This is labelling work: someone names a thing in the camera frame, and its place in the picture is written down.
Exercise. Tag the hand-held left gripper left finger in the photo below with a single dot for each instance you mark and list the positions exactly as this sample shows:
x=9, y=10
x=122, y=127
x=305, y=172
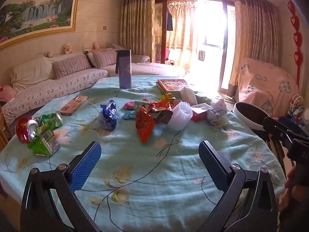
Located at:
x=87, y=166

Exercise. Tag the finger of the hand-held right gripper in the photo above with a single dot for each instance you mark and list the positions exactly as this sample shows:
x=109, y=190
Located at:
x=289, y=122
x=275, y=125

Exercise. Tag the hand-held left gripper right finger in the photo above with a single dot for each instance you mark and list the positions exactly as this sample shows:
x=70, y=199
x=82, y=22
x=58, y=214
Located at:
x=214, y=166

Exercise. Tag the black bin with white rim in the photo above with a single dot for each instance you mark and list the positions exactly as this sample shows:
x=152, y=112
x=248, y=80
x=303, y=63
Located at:
x=248, y=113

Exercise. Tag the white foam block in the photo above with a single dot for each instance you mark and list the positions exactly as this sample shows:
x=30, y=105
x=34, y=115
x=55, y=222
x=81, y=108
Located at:
x=188, y=95

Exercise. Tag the red snack wrapper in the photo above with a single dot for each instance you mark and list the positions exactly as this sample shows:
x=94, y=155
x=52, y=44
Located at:
x=160, y=111

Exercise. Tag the person's right hand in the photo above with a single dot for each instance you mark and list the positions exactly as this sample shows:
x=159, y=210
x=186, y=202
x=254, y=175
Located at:
x=291, y=193

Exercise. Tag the pile of colourful toys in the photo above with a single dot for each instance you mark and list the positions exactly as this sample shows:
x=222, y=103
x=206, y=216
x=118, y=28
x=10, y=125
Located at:
x=295, y=108

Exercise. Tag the wooden stool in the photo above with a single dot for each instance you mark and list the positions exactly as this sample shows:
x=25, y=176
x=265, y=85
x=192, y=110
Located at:
x=277, y=152

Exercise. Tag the armchair under pink heart cloth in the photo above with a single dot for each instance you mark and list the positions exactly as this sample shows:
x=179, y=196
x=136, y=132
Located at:
x=263, y=87

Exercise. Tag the green drink carton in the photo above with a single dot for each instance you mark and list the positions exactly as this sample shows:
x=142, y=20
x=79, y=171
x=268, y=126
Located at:
x=44, y=143

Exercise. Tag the crumpled white tissue paper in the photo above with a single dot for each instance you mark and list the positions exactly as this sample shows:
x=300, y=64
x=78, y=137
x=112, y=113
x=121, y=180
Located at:
x=217, y=114

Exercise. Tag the blue crumpled wrapper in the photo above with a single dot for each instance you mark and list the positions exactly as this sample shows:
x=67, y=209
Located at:
x=108, y=116

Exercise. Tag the small red box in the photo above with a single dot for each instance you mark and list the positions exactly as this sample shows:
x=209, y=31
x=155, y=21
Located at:
x=201, y=111

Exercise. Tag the crushed green can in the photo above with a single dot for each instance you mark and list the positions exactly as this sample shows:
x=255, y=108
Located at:
x=49, y=120

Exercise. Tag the phone in pink case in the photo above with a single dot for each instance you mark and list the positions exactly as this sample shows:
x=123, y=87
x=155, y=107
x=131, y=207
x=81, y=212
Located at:
x=73, y=105

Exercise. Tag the light blue small packet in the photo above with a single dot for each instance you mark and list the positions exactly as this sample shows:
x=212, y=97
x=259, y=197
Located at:
x=129, y=115

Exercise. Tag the orange-red snack bag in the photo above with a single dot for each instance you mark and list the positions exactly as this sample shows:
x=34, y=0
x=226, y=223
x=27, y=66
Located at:
x=144, y=125

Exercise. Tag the crushed red can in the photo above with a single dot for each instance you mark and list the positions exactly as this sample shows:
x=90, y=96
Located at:
x=23, y=130

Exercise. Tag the pink round packet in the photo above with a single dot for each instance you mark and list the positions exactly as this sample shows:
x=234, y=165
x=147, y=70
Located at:
x=129, y=105

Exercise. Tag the green snack packet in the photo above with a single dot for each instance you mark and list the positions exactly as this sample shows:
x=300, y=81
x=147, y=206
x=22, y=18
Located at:
x=141, y=105

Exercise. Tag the yellow wrapper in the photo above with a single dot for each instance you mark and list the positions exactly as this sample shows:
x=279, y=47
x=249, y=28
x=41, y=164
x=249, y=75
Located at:
x=168, y=98

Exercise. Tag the red heart garland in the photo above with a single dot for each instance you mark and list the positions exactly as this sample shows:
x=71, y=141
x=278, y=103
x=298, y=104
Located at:
x=297, y=38

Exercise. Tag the sofa with patterned cover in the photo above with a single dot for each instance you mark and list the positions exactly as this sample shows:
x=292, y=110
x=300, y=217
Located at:
x=60, y=87

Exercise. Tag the wooden chair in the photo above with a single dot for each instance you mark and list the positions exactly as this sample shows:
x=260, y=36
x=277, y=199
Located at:
x=4, y=130

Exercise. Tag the beige patterned curtain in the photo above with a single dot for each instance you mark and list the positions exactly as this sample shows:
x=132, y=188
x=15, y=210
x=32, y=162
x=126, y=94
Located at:
x=137, y=26
x=257, y=36

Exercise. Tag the colourful picture book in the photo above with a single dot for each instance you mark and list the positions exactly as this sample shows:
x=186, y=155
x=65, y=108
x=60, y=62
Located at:
x=172, y=85

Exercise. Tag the balcony radiator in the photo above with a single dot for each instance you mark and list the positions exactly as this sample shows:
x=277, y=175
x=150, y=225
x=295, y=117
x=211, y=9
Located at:
x=201, y=56

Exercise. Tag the striped purple pillow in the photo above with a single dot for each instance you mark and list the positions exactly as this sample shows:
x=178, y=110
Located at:
x=71, y=66
x=105, y=58

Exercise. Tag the purple water bottle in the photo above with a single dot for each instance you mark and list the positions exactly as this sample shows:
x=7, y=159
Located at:
x=125, y=70

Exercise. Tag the pink cushion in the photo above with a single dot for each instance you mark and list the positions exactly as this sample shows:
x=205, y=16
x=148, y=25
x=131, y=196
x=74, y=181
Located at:
x=7, y=93

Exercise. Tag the white cushion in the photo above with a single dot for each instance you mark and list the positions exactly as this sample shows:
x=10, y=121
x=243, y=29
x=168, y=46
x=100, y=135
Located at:
x=31, y=72

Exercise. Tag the small floor toy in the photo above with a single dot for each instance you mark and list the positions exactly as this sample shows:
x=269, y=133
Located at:
x=171, y=62

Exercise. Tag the chaise with pink cover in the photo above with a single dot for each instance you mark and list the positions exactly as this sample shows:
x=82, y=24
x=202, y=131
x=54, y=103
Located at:
x=149, y=69

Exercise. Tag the small grey plush toy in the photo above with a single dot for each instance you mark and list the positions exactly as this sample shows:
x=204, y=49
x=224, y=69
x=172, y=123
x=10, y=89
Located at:
x=48, y=54

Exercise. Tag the white bear plush toy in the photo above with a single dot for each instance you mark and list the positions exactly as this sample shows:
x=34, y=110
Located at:
x=67, y=48

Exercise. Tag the pink plush toy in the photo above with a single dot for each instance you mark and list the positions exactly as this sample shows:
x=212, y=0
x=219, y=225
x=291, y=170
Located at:
x=96, y=45

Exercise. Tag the magenta chair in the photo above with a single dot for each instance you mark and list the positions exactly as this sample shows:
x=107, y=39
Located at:
x=167, y=54

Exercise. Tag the sheer yellow curtain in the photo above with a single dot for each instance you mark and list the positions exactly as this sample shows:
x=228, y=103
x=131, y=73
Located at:
x=183, y=33

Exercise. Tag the hanging dark garment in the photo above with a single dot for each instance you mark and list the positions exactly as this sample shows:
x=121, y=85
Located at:
x=170, y=21

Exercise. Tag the framed waterfall landscape painting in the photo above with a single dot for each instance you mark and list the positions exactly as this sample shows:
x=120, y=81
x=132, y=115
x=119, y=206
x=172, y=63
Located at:
x=38, y=14

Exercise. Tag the wooden sliding door frame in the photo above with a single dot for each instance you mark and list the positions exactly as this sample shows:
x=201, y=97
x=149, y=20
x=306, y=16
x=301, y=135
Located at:
x=160, y=29

